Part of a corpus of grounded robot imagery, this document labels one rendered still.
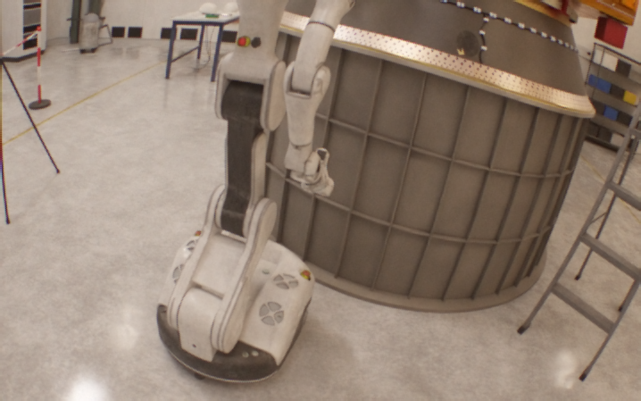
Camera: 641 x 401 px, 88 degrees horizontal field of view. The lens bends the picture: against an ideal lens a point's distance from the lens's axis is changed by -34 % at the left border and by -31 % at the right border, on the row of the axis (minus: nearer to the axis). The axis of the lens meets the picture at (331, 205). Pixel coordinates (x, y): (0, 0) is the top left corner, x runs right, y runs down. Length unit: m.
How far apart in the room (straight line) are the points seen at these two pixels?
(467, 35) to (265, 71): 0.99
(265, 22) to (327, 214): 1.22
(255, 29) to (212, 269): 0.81
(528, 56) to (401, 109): 0.70
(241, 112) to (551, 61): 1.51
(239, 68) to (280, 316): 0.87
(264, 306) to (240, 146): 0.58
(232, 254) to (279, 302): 0.25
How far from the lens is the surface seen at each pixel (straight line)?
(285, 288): 1.71
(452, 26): 2.00
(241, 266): 1.55
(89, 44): 8.27
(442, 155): 1.99
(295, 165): 1.30
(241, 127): 1.43
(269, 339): 1.66
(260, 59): 1.33
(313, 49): 1.12
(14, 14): 8.31
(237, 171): 1.53
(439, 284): 2.35
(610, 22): 2.52
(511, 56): 2.05
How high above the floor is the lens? 1.43
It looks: 28 degrees down
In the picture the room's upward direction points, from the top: 11 degrees clockwise
